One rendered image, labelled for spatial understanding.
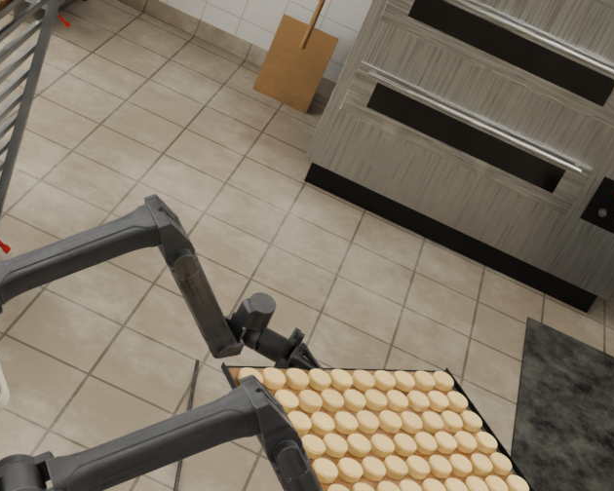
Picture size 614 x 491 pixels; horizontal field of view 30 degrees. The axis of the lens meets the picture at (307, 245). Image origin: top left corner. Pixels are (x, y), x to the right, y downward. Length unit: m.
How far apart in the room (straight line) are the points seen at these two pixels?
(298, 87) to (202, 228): 1.43
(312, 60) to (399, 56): 0.97
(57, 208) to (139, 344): 0.76
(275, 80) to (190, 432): 4.25
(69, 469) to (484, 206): 3.61
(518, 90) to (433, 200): 0.63
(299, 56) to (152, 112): 0.89
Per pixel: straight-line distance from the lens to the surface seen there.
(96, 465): 1.66
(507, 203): 5.05
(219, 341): 2.33
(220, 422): 1.67
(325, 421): 2.26
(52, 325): 3.84
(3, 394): 1.72
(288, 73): 5.77
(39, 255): 1.97
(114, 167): 4.76
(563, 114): 4.88
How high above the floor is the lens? 2.41
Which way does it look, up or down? 31 degrees down
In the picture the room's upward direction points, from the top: 25 degrees clockwise
